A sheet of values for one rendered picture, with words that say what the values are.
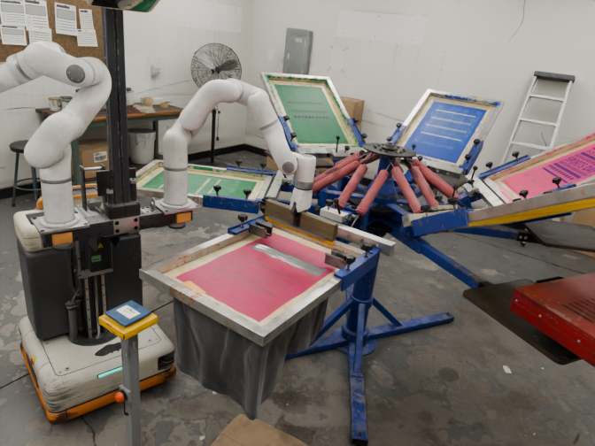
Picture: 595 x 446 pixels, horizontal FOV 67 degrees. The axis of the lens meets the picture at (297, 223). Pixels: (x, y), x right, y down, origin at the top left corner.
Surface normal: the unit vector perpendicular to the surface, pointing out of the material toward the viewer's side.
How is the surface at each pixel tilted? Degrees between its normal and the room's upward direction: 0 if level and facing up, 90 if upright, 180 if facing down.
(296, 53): 90
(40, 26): 86
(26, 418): 0
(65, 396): 90
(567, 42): 90
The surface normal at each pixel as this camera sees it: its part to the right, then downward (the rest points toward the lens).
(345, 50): -0.57, 0.26
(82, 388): 0.63, 0.36
